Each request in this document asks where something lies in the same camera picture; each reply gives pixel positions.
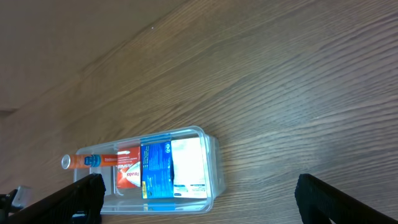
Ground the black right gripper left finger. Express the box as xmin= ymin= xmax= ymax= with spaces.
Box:
xmin=1 ymin=174 xmax=106 ymax=224

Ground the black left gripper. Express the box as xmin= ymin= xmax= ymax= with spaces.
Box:
xmin=0 ymin=189 xmax=19 ymax=218

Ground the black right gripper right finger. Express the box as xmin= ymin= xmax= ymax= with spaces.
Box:
xmin=295 ymin=174 xmax=397 ymax=224

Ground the orange tablet tube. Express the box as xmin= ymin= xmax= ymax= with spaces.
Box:
xmin=61 ymin=154 xmax=118 ymax=169

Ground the clear plastic container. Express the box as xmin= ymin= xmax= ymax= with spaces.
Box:
xmin=73 ymin=126 xmax=225 ymax=215

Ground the red medicine box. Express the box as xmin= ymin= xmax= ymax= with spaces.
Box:
xmin=116 ymin=147 xmax=141 ymax=189

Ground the white medicine box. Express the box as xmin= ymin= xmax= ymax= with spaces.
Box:
xmin=171 ymin=138 xmax=207 ymax=198

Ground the blue lozenge box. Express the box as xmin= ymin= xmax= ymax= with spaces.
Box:
xmin=141 ymin=141 xmax=174 ymax=199

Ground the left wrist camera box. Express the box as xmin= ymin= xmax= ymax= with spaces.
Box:
xmin=12 ymin=185 xmax=32 ymax=208

